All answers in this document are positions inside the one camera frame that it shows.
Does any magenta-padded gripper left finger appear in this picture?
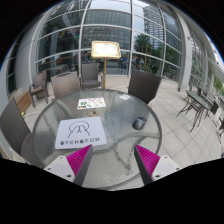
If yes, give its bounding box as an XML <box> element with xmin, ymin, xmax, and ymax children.
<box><xmin>43</xmin><ymin>143</ymin><xmax>95</xmax><ymax>188</ymax></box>

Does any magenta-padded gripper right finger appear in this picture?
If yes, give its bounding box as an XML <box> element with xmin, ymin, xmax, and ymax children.
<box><xmin>133</xmin><ymin>143</ymin><xmax>183</xmax><ymax>187</ymax></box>

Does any black computer mouse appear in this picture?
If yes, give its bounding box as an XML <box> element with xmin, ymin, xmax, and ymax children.
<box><xmin>132</xmin><ymin>116</ymin><xmax>148</xmax><ymax>131</ymax></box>

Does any white printed mouse pad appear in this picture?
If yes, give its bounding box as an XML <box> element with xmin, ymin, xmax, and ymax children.
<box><xmin>54</xmin><ymin>116</ymin><xmax>108</xmax><ymax>150</ymax></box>

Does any white picture card sheet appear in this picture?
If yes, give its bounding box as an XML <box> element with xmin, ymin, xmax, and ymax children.
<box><xmin>76</xmin><ymin>97</ymin><xmax>107</xmax><ymax>110</ymax></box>

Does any dark wicker chair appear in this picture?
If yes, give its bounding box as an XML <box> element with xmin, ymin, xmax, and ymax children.
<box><xmin>0</xmin><ymin>97</ymin><xmax>44</xmax><ymax>168</ymax></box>
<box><xmin>127</xmin><ymin>69</ymin><xmax>163</xmax><ymax>106</ymax></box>

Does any wooden slat bench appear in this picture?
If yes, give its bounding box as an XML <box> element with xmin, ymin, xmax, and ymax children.
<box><xmin>0</xmin><ymin>143</ymin><xmax>9</xmax><ymax>160</ymax></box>
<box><xmin>15</xmin><ymin>90</ymin><xmax>33</xmax><ymax>116</ymax></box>

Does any brown wicker chair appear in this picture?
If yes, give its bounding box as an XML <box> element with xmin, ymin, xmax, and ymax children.
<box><xmin>50</xmin><ymin>71</ymin><xmax>82</xmax><ymax>100</ymax></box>

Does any green metal table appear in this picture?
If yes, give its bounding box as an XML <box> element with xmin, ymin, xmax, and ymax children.
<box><xmin>176</xmin><ymin>89</ymin><xmax>212</xmax><ymax>134</ymax></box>

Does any grey wicker armchair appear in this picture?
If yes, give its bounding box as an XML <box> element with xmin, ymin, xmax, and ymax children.
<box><xmin>80</xmin><ymin>62</ymin><xmax>103</xmax><ymax>90</ymax></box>

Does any brown wicker armchair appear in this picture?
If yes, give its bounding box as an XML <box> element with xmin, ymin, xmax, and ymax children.
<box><xmin>28</xmin><ymin>69</ymin><xmax>49</xmax><ymax>108</ymax></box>

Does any gold framed menu stand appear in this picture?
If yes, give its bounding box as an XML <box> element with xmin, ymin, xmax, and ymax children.
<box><xmin>90</xmin><ymin>40</ymin><xmax>122</xmax><ymax>90</ymax></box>

